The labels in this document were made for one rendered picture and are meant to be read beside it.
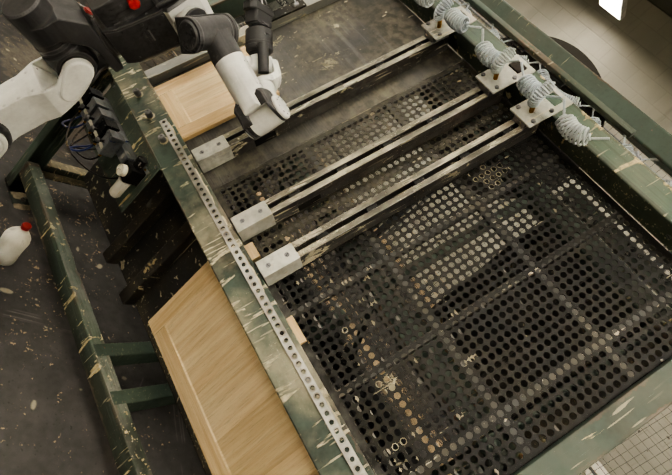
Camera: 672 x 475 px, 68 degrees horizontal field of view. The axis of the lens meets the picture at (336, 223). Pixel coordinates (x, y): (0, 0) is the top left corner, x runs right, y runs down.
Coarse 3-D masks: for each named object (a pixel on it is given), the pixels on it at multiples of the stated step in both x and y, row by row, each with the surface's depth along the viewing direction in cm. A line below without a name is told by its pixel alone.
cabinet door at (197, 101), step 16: (240, 48) 204; (208, 64) 201; (176, 80) 198; (192, 80) 197; (208, 80) 197; (160, 96) 194; (176, 96) 194; (192, 96) 194; (208, 96) 193; (224, 96) 192; (176, 112) 190; (192, 112) 190; (208, 112) 189; (224, 112) 188; (192, 128) 185; (208, 128) 186
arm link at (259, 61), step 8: (248, 40) 158; (256, 40) 157; (264, 40) 158; (248, 48) 158; (256, 48) 157; (264, 48) 155; (272, 48) 161; (248, 56) 158; (256, 56) 158; (264, 56) 155; (256, 64) 158; (264, 64) 155; (256, 72) 159; (264, 72) 156
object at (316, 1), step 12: (312, 0) 212; (324, 0) 213; (336, 0) 217; (300, 12) 212; (276, 24) 210; (240, 36) 205; (168, 60) 201; (180, 60) 200; (192, 60) 201; (204, 60) 204; (156, 72) 198; (168, 72) 199; (180, 72) 202
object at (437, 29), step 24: (432, 24) 190; (408, 48) 191; (432, 48) 193; (360, 72) 187; (384, 72) 188; (312, 96) 183; (336, 96) 184; (288, 120) 180; (216, 144) 174; (240, 144) 176
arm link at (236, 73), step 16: (224, 64) 137; (240, 64) 138; (224, 80) 139; (240, 80) 137; (256, 80) 140; (240, 96) 138; (256, 96) 138; (272, 96) 141; (240, 112) 140; (288, 112) 144
